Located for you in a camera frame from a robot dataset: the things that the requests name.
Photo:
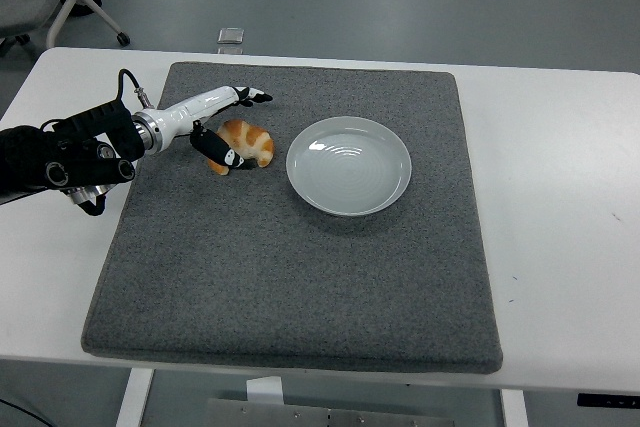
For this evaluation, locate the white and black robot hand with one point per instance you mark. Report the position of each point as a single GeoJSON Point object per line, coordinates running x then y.
{"type": "Point", "coordinates": [190, 109]}

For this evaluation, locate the golden croissant bread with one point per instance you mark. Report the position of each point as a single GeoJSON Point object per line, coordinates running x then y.
{"type": "Point", "coordinates": [255, 139]}

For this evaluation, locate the pale grey round plate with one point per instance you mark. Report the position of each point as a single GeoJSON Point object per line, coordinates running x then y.
{"type": "Point", "coordinates": [350, 167]}

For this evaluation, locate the grey metal plate with screws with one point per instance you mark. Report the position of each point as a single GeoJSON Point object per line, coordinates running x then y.
{"type": "Point", "coordinates": [325, 416]}

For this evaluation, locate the small clear floor box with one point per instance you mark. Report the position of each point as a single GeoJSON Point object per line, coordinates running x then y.
{"type": "Point", "coordinates": [231, 35]}

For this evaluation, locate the grey felt mat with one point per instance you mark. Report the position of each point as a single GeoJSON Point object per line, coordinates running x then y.
{"type": "Point", "coordinates": [280, 272]}

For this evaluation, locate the white table leg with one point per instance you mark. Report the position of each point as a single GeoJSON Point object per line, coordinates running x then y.
{"type": "Point", "coordinates": [134, 397]}
{"type": "Point", "coordinates": [514, 409]}

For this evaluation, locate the black table control panel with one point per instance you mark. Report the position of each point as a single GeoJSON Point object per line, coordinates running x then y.
{"type": "Point", "coordinates": [607, 399]}

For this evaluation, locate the grey office chair white frame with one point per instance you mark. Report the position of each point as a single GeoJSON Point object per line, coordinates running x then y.
{"type": "Point", "coordinates": [20, 2]}

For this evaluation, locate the white table centre bracket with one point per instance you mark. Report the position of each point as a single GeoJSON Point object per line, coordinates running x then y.
{"type": "Point", "coordinates": [265, 389]}

